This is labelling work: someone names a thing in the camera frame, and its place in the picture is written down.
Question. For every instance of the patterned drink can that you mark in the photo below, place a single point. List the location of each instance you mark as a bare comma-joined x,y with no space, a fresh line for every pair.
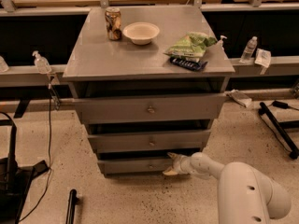
113,23

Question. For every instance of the grey middle drawer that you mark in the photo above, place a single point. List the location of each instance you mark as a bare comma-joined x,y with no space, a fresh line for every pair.
127,142

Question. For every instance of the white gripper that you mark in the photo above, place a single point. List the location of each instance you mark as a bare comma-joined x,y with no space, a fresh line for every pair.
178,165

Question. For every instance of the sanitizer pump bottle left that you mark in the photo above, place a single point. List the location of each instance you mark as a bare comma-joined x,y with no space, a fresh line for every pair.
41,63

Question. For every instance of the grey top drawer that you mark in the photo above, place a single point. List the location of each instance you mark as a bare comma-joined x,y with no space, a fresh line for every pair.
149,108

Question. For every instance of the folded cloth on ledge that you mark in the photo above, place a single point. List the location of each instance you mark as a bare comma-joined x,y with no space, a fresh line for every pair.
240,97

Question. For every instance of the black stand base left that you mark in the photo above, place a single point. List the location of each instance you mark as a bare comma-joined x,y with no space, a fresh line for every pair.
15,181

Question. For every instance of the green chip bag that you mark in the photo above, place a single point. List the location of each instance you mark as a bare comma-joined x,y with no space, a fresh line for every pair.
191,47

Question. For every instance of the grey drawer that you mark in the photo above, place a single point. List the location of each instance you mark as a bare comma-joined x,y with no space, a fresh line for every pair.
134,165
127,142
149,108

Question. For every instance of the dark blue snack bar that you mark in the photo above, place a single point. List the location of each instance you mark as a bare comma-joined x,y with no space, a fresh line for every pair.
189,65

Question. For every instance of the grey bottom drawer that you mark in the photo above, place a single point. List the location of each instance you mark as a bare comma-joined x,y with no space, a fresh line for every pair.
134,165

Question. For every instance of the sanitizer pump bottle behind cabinet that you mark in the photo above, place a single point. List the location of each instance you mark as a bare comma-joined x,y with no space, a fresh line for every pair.
221,41

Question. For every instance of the grey drawer cabinet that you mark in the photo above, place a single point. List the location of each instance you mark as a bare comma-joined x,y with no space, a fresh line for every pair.
101,68

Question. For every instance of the black bar on floor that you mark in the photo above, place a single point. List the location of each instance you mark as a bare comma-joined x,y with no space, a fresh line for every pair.
72,202

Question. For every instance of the black stand leg right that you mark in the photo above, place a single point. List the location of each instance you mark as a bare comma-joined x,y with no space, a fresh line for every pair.
282,128

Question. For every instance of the white wipe packet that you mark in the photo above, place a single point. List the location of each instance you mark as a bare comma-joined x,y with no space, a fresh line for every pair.
263,57

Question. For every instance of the clear bottle far left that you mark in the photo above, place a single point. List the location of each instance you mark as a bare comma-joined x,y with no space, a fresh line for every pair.
3,65

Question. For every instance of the black power adapter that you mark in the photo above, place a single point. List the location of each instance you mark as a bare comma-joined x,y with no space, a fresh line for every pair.
280,104

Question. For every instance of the clear water bottle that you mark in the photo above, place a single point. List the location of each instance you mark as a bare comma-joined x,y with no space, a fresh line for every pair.
249,49

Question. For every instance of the white paper bowl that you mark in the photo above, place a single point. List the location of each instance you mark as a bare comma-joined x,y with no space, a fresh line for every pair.
141,33

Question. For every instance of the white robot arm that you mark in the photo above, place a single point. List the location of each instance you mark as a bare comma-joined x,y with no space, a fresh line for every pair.
245,195

